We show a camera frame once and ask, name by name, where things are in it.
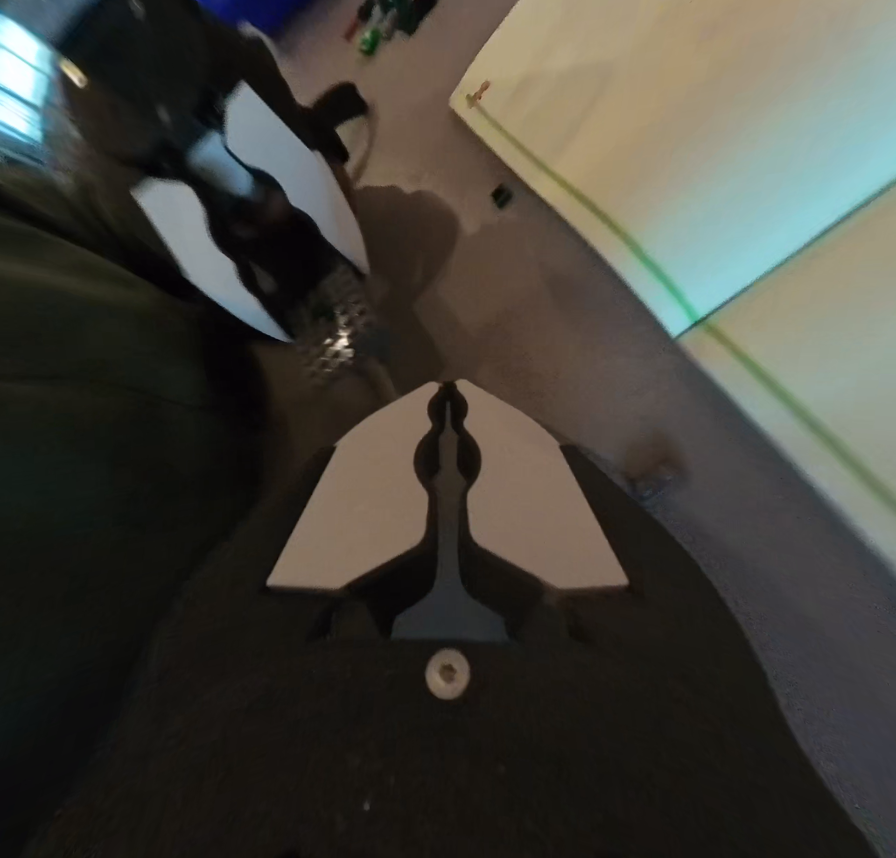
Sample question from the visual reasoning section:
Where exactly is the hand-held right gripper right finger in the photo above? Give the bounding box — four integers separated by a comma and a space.
448, 379, 632, 628

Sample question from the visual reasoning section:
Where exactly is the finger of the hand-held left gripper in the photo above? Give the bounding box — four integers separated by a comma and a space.
133, 177, 292, 345
224, 79, 371, 274

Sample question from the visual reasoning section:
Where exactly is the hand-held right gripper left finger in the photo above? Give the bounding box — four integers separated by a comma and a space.
265, 380, 449, 628

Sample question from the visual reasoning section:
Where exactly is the grey studded building plate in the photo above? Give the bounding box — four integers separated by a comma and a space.
287, 263, 396, 390

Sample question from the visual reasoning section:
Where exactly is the pile of small building pieces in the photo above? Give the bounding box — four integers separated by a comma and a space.
342, 0, 441, 57

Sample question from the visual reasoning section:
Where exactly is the person's dark green hoodie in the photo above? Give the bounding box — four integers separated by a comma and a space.
0, 193, 274, 858

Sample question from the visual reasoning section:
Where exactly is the open instruction booklet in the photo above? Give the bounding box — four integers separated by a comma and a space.
450, 0, 896, 558

